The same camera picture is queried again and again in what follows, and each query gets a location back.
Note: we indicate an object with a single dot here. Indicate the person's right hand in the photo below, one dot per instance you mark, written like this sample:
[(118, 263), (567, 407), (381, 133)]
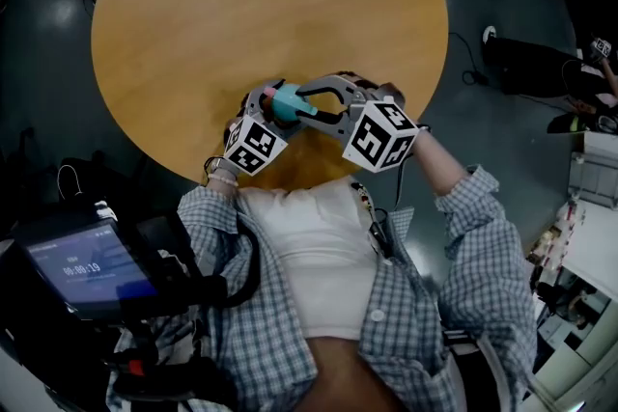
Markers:
[(384, 91)]

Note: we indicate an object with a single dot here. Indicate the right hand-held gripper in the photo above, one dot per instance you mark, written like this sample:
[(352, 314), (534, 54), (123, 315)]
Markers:
[(379, 137)]

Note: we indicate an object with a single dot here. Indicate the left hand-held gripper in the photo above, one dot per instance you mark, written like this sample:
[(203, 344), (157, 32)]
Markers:
[(253, 145)]

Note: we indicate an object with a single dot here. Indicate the white shelf unit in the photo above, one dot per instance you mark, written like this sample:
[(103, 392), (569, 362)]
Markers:
[(579, 265)]

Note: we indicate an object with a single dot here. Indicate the person's right forearm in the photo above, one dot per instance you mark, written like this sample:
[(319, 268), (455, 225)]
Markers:
[(437, 161)]

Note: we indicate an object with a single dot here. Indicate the black tablet with lit screen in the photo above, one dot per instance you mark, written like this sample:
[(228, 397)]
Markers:
[(87, 270)]

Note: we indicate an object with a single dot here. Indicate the person's left forearm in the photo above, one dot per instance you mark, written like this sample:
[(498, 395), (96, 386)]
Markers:
[(223, 173)]

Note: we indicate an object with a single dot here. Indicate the grey wristwatch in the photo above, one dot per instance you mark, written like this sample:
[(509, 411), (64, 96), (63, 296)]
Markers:
[(217, 165)]

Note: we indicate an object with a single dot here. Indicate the blue plaid shirt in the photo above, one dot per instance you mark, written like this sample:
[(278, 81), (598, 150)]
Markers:
[(483, 265)]

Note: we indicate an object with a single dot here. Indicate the teal and pink spray head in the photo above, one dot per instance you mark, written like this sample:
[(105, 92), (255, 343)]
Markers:
[(289, 100)]

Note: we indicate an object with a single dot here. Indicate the white t-shirt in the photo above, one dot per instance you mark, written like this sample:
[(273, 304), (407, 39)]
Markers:
[(318, 255)]

